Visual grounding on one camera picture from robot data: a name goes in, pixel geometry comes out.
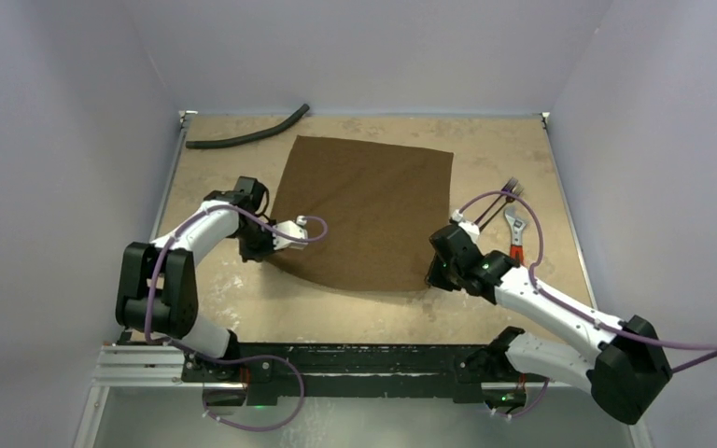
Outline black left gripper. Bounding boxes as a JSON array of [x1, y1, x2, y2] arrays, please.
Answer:
[[232, 220, 284, 264]]

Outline brown fabric napkin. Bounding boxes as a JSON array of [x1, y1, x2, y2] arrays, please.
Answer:
[[269, 135, 454, 292]]

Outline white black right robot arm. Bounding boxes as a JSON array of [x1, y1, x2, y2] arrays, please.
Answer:
[[427, 223, 673, 425]]

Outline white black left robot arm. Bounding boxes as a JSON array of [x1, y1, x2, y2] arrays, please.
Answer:
[[115, 176, 275, 382]]

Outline black foam tube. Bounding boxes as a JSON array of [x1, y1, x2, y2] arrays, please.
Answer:
[[185, 104, 311, 150]]

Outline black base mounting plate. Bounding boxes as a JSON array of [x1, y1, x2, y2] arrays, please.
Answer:
[[182, 343, 539, 412]]

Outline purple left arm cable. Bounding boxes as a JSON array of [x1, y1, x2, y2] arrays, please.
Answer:
[[145, 204, 330, 433]]

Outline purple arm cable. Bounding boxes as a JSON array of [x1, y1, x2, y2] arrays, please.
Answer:
[[145, 204, 330, 433], [455, 189, 717, 422]]

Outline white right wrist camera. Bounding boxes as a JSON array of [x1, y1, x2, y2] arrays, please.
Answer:
[[450, 209, 481, 244]]

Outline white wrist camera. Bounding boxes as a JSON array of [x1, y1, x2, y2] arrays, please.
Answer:
[[450, 209, 481, 244], [273, 216, 308, 251]]

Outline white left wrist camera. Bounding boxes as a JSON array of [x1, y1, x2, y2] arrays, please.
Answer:
[[273, 216, 308, 251]]

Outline adjustable wrench red handle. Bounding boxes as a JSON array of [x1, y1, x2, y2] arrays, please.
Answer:
[[504, 205, 527, 265]]

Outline aluminium extrusion rail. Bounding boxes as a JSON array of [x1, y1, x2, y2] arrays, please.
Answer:
[[91, 345, 243, 391]]

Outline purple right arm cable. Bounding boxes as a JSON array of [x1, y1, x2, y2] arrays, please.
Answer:
[[455, 189, 717, 422]]

